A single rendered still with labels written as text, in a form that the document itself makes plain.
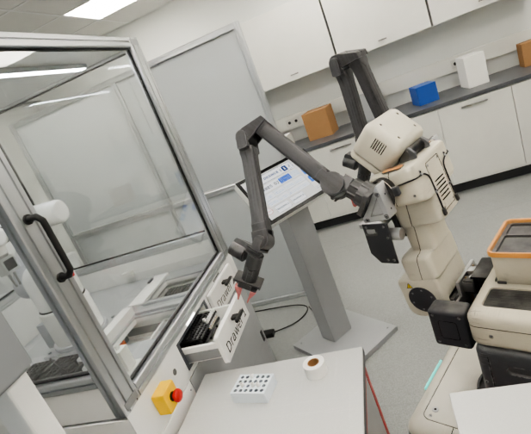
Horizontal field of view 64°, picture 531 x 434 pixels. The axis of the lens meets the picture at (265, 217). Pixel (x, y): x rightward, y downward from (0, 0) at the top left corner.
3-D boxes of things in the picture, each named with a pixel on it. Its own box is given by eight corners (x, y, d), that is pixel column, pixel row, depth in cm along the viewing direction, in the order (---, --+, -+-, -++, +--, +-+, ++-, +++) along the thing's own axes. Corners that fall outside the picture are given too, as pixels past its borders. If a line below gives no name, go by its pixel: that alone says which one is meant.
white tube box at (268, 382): (277, 382, 134) (273, 373, 133) (268, 403, 127) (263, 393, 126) (244, 383, 140) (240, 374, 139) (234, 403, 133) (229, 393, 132)
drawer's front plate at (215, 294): (237, 282, 202) (229, 263, 199) (219, 317, 176) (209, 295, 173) (234, 282, 203) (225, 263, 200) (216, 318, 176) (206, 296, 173)
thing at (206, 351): (243, 314, 168) (237, 301, 166) (225, 357, 145) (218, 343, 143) (159, 332, 180) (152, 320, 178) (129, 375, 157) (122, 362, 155)
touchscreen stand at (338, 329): (398, 330, 256) (348, 176, 228) (348, 376, 235) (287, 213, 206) (340, 311, 298) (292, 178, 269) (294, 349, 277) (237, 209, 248)
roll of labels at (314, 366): (332, 367, 131) (328, 356, 130) (319, 382, 127) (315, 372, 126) (314, 362, 136) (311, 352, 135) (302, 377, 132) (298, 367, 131)
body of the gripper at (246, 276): (237, 273, 155) (241, 257, 152) (263, 282, 154) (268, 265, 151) (231, 282, 149) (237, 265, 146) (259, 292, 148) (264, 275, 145)
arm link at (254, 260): (258, 258, 142) (268, 253, 147) (243, 249, 145) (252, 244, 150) (254, 275, 145) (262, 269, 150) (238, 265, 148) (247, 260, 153)
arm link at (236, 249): (264, 237, 141) (274, 239, 149) (237, 222, 146) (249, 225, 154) (249, 269, 142) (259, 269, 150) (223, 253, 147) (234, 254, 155)
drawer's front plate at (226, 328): (250, 314, 169) (239, 291, 166) (230, 363, 143) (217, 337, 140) (245, 315, 170) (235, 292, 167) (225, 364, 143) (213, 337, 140)
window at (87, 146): (218, 251, 199) (127, 48, 172) (129, 382, 121) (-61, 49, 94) (217, 252, 199) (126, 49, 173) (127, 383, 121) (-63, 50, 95)
